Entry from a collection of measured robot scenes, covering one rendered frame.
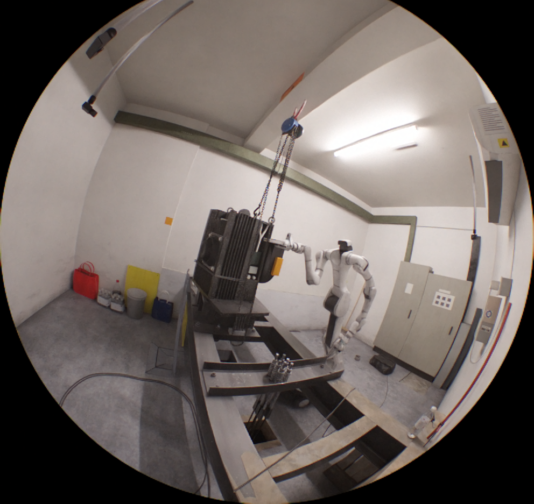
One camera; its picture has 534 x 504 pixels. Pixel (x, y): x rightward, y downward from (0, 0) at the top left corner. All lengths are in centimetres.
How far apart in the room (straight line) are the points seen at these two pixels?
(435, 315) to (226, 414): 307
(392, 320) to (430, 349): 93
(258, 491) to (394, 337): 323
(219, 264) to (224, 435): 113
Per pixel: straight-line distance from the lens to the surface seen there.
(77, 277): 311
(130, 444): 157
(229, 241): 145
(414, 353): 354
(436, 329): 339
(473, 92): 190
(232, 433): 91
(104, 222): 290
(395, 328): 362
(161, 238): 264
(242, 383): 112
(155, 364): 206
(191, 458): 154
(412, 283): 351
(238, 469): 84
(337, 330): 184
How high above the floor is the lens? 144
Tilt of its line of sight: 2 degrees up
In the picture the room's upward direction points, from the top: 16 degrees clockwise
